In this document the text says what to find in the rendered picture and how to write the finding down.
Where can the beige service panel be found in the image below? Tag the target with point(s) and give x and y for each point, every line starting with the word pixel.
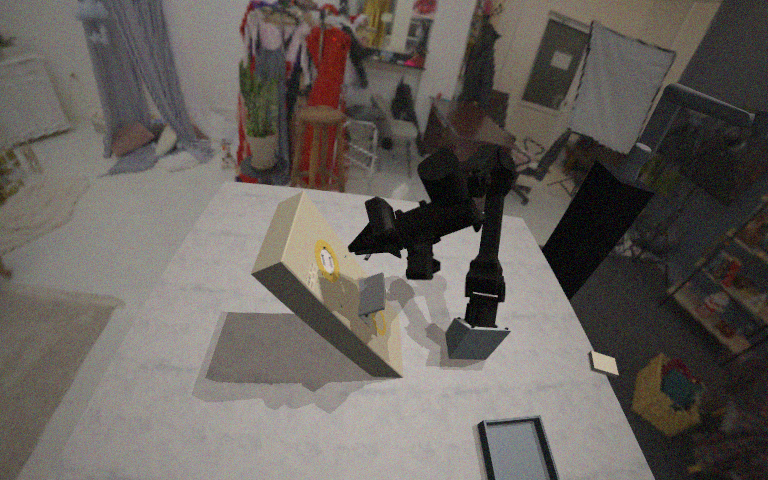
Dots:
pixel 289 266

